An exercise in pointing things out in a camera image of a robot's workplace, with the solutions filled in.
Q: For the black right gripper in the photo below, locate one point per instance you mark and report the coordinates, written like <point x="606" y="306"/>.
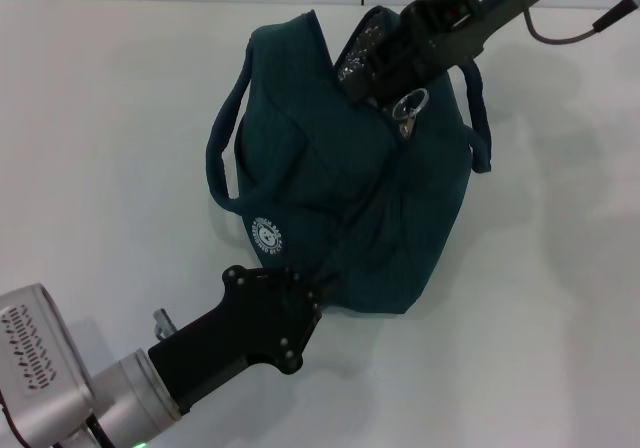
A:
<point x="475" y="13"/>

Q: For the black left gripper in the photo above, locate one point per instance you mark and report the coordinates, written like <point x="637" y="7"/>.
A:
<point x="240" y="328"/>

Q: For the dark teal fabric lunch bag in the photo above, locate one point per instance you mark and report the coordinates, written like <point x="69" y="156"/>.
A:
<point x="360" y="193"/>

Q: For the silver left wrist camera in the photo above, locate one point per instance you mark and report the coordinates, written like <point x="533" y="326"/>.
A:
<point x="40" y="358"/>

